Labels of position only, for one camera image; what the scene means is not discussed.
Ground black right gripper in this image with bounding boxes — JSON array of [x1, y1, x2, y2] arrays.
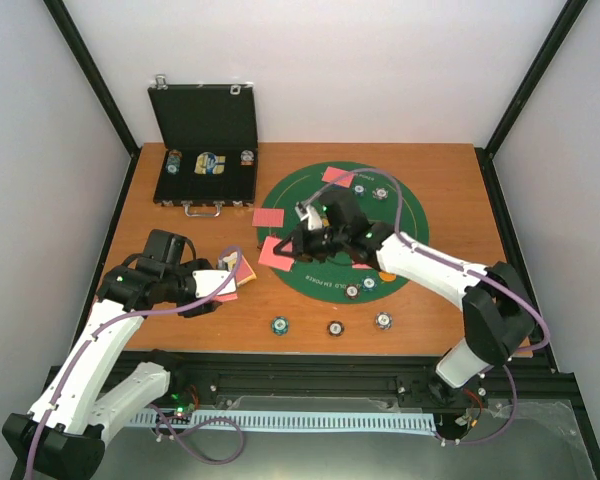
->
[[273, 223, 347, 264]]

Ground red card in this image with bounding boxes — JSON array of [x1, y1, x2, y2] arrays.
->
[[252, 208, 285, 228], [321, 166, 355, 188]]

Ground teal poker chip stack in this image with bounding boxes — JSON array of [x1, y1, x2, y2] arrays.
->
[[271, 316, 289, 336]]

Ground brown poker chip stack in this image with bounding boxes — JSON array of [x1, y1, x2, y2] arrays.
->
[[327, 321, 344, 337]]

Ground orange round blind button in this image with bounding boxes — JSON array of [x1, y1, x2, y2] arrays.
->
[[378, 272, 397, 282]]

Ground purple poker chip stack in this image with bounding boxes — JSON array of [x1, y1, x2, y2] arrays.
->
[[375, 312, 393, 330]]

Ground red card being drawn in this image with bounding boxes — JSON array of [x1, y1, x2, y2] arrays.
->
[[258, 236, 294, 272]]

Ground red playing card deck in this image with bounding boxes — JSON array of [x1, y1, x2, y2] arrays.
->
[[214, 293, 238, 303]]

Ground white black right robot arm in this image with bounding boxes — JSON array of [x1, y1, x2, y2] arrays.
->
[[273, 190, 538, 389]]

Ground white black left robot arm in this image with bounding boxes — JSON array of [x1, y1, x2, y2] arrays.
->
[[2, 229, 243, 479]]

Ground yellow red card box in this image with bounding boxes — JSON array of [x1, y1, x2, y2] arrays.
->
[[222, 252, 257, 287]]

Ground purple chips in case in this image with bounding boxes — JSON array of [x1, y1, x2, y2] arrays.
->
[[240, 150, 256, 166]]

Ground card deck in case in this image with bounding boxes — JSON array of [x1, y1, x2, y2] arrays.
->
[[194, 152, 226, 176]]

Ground round green poker mat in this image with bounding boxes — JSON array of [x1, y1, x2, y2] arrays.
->
[[257, 162, 430, 304]]

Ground open black poker case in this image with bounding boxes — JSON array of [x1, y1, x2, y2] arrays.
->
[[148, 74, 259, 218]]

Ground teal chips in case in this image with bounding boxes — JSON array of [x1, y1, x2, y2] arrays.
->
[[165, 150, 182, 175]]

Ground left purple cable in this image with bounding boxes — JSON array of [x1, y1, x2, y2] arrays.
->
[[23, 243, 246, 476]]

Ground purple cable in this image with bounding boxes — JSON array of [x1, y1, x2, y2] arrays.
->
[[304, 168, 552, 446], [23, 243, 246, 476]]

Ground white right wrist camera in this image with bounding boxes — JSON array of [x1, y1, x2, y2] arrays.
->
[[295, 202, 324, 231]]

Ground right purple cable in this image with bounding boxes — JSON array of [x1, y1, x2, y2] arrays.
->
[[304, 168, 552, 446]]

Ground light blue slotted cable duct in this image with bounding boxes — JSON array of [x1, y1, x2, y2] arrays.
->
[[129, 409, 438, 434]]

